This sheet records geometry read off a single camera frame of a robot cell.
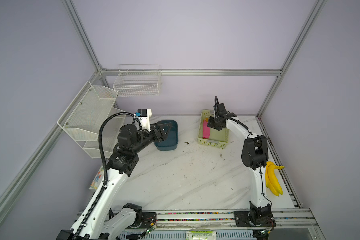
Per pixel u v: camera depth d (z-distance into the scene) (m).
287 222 0.74
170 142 0.98
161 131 0.57
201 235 0.66
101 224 0.38
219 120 0.78
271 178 0.82
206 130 1.10
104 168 0.45
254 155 0.60
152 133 0.57
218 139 1.01
